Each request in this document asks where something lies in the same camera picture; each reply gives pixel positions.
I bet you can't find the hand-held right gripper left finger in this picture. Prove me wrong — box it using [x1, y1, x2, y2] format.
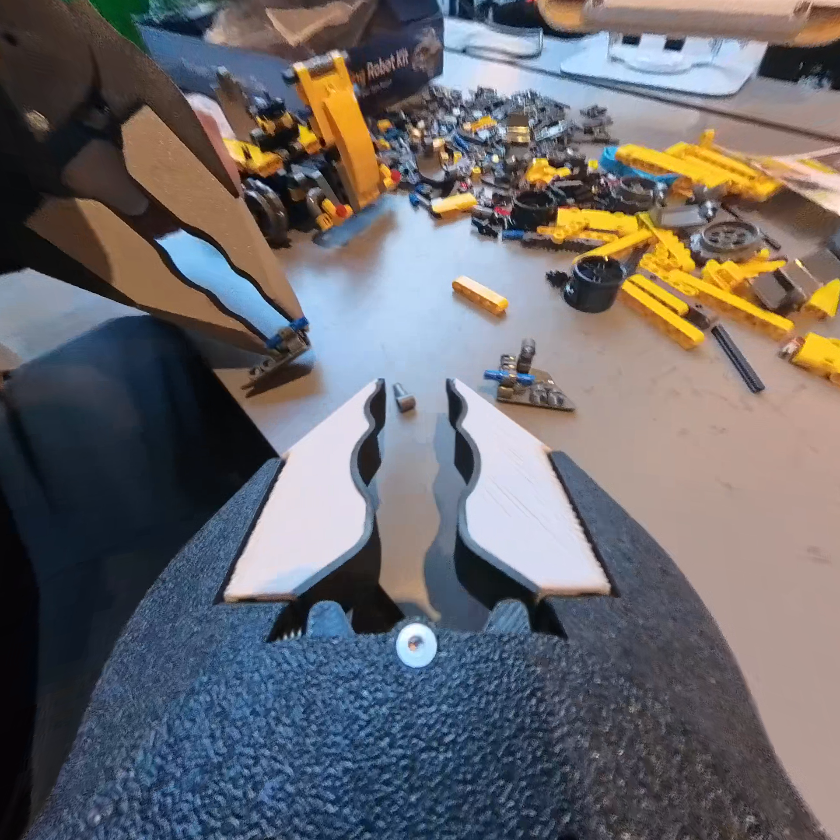
[223, 378, 388, 605]

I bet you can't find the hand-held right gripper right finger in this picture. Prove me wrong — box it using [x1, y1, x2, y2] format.
[445, 378, 614, 639]

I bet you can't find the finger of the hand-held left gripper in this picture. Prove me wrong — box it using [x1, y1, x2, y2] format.
[26, 196, 290, 358]
[120, 105, 306, 327]

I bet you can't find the small grey brick assembly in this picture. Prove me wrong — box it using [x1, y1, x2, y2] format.
[483, 338, 578, 413]

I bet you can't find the grey toy panel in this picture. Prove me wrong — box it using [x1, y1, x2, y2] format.
[245, 328, 314, 386]

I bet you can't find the grey desk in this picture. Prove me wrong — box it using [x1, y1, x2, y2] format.
[213, 49, 840, 828]

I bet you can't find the person's left hand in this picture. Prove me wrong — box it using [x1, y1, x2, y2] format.
[193, 108, 234, 177]

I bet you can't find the green object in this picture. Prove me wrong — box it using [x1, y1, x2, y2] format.
[87, 0, 153, 51]

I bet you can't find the yellow black toy brick vehicle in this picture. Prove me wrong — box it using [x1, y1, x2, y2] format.
[215, 50, 403, 248]

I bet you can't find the yellow toy beam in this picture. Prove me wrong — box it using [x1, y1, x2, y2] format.
[451, 274, 511, 317]

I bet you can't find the dark blue cardboard box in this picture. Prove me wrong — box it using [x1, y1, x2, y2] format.
[346, 0, 447, 114]

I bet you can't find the black toy wheel hub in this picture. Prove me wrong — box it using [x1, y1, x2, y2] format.
[562, 255, 629, 314]
[509, 189, 559, 232]

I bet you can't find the pile of toy brick pieces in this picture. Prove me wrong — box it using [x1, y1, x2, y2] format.
[373, 84, 840, 395]

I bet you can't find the light blue curved toy panel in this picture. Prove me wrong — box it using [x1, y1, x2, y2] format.
[599, 144, 678, 186]

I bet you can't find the instruction booklet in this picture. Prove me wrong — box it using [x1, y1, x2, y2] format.
[747, 146, 840, 215]

